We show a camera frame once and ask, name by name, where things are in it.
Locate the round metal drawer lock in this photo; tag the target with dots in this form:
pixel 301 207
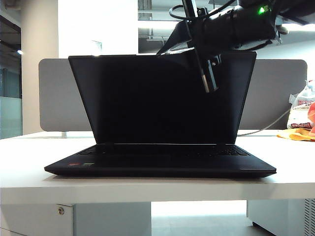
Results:
pixel 60 211

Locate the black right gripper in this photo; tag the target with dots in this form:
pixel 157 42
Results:
pixel 216 32

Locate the white vented cabinet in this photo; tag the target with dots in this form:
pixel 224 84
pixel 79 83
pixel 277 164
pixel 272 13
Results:
pixel 283 216

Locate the black laptop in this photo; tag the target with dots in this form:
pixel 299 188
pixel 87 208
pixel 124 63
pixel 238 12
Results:
pixel 160 103

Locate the grey desk divider panel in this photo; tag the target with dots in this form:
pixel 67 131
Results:
pixel 59 98

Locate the yellow cloth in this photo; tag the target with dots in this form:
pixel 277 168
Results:
pixel 295 135

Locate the white drawer cabinet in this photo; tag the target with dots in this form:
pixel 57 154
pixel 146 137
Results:
pixel 98 218

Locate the red round item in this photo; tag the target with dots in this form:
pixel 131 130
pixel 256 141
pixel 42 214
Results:
pixel 312 118

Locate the white divider foot bracket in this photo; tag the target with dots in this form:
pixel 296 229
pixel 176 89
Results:
pixel 63 134

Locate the white printed plastic bag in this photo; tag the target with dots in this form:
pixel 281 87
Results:
pixel 300 110

